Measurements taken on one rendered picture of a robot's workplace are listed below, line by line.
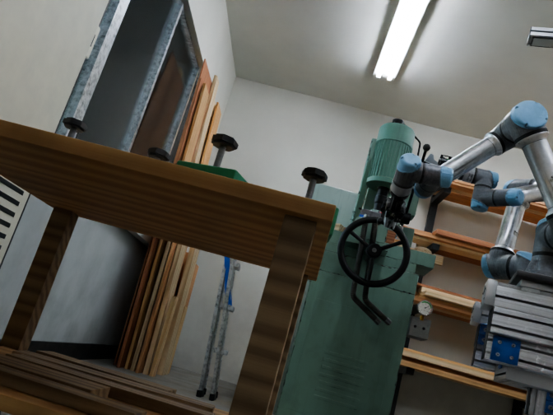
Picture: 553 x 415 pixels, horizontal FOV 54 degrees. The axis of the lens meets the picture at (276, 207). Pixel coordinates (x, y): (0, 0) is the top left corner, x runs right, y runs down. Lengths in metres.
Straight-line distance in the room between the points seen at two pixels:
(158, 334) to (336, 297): 1.44
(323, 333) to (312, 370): 0.16
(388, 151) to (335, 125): 2.62
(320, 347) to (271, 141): 3.08
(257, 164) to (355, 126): 1.00
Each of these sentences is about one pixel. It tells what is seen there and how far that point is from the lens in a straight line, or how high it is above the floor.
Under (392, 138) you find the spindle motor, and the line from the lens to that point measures 2.67.
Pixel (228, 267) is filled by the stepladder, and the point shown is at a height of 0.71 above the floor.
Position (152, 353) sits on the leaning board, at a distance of 3.48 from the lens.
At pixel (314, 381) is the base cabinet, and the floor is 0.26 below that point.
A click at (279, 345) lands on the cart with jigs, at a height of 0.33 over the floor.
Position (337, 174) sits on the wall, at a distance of 5.06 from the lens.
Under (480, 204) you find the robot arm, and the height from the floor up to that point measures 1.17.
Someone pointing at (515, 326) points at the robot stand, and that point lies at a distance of 2.09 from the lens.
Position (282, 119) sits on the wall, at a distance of 5.22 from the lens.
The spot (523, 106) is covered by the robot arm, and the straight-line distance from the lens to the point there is 2.14.
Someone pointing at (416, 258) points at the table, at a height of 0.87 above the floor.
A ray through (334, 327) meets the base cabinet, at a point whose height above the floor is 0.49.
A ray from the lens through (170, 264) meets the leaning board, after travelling 3.50.
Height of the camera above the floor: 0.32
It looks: 14 degrees up
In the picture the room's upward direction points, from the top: 16 degrees clockwise
